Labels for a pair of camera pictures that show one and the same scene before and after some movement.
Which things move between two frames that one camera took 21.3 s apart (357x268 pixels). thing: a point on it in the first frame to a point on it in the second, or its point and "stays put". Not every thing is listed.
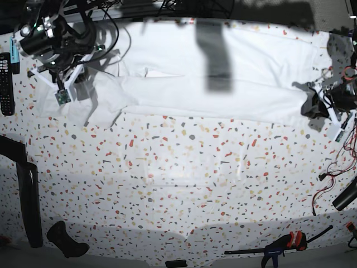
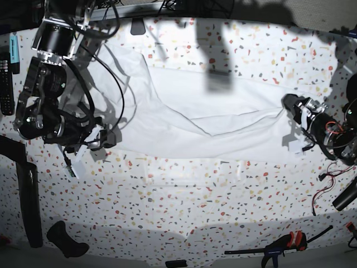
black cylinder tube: (347, 196) stays put
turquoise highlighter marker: (14, 56) stays put
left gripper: (65, 79) to (76, 132)
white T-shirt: (244, 71) to (177, 114)
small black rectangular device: (176, 263) stays put
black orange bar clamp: (297, 240) stays put
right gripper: (337, 103) to (304, 109)
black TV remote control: (6, 101) stays put
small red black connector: (350, 226) stays put
